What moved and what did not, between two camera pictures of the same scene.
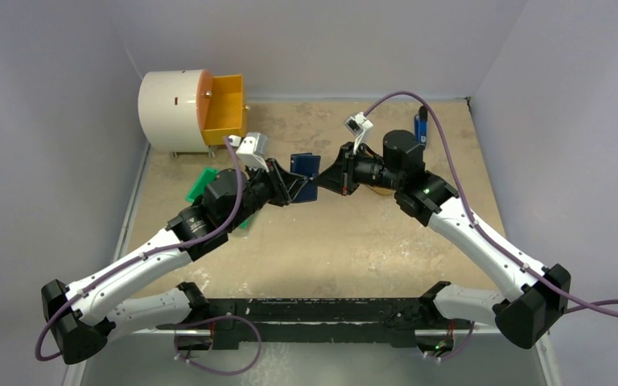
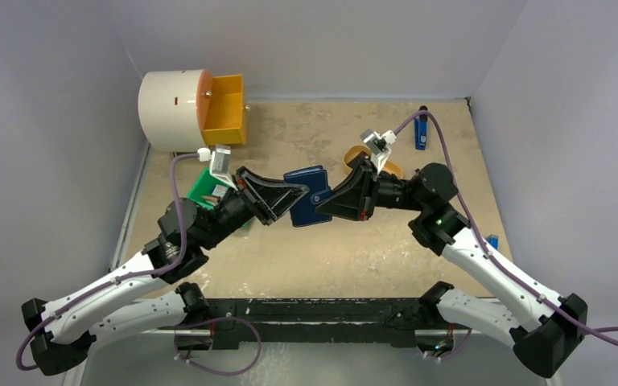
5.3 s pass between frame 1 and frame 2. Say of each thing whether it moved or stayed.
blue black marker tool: stayed
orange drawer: stayed
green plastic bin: stayed
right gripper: moved
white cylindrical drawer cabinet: stayed
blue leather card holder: moved
